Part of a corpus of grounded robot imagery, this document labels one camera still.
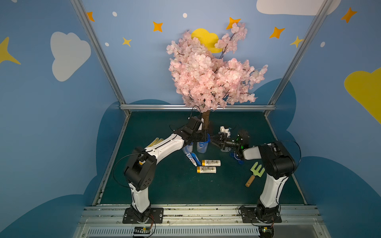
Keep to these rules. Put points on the circuit board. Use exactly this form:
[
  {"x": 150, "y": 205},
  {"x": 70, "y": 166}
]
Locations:
[
  {"x": 266, "y": 232},
  {"x": 142, "y": 231}
]

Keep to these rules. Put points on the blue toothbrush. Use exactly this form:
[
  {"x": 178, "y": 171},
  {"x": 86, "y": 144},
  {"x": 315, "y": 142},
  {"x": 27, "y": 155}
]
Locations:
[{"x": 194, "y": 156}]

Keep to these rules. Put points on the orange-cap white bottle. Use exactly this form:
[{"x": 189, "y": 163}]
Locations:
[
  {"x": 211, "y": 163},
  {"x": 206, "y": 170}
]

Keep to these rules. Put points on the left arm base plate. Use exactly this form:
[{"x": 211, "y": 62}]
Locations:
[{"x": 150, "y": 215}]

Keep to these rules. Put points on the white blue toothpaste tube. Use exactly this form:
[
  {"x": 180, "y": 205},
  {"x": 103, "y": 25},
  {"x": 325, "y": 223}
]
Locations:
[{"x": 190, "y": 157}]

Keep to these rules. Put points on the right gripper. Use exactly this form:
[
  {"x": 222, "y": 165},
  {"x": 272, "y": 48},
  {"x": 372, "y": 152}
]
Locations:
[{"x": 223, "y": 141}]

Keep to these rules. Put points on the pink cherry blossom tree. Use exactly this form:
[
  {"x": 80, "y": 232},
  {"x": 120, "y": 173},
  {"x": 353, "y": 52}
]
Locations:
[{"x": 206, "y": 81}]

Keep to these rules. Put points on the aluminium frame post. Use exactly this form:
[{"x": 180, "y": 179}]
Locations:
[
  {"x": 317, "y": 22},
  {"x": 86, "y": 23}
]

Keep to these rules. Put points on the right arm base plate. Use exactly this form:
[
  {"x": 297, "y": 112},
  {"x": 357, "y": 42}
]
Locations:
[{"x": 247, "y": 214}]

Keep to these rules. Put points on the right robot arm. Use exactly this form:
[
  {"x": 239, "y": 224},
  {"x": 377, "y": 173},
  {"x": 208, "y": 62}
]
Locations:
[{"x": 271, "y": 158}]

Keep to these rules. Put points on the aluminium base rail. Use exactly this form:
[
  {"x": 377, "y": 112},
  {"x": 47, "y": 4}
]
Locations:
[{"x": 201, "y": 221}]

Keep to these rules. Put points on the right aluminium frame post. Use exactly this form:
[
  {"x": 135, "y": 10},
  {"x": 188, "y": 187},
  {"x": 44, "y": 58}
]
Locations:
[{"x": 317, "y": 22}]

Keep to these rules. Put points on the right circuit board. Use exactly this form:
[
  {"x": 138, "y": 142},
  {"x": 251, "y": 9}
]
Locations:
[{"x": 266, "y": 232}]

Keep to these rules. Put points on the aluminium back frame bar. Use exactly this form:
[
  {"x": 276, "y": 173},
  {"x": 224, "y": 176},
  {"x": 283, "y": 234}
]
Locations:
[{"x": 158, "y": 107}]

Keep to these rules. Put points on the blue cup lid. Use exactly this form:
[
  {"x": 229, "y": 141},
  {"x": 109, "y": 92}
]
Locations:
[
  {"x": 235, "y": 156},
  {"x": 208, "y": 139}
]

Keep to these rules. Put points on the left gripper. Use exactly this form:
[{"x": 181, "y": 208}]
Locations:
[{"x": 197, "y": 136}]

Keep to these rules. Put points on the green wooden-handled scraper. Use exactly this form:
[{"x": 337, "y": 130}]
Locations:
[{"x": 257, "y": 171}]

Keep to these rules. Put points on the yellow work glove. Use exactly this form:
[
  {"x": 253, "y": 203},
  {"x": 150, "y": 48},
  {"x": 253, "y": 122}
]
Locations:
[{"x": 155, "y": 142}]

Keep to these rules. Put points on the left aluminium frame post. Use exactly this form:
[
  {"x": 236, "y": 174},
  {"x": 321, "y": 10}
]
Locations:
[{"x": 86, "y": 23}]

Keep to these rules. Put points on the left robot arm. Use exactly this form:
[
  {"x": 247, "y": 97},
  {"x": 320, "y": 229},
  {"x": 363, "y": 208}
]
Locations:
[{"x": 140, "y": 168}]

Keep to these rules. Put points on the left circuit board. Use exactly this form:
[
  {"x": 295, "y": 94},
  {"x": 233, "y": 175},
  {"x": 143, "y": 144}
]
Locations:
[{"x": 142, "y": 231}]

